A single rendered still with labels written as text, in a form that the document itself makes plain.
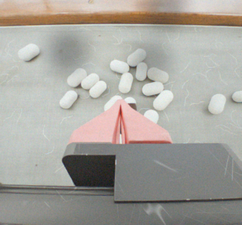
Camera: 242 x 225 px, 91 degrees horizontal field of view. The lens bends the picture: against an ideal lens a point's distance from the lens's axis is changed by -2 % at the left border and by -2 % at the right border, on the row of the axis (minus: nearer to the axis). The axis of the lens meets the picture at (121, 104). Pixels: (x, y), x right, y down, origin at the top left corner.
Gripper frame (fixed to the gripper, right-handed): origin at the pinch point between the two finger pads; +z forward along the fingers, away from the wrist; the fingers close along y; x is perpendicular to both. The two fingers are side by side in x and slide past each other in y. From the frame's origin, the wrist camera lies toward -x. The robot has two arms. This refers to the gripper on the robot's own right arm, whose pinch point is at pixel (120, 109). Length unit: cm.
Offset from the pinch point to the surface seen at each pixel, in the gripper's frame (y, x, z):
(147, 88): -4.1, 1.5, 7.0
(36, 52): 14.9, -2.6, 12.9
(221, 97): -15.4, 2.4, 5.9
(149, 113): -4.1, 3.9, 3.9
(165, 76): -7.0, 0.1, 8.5
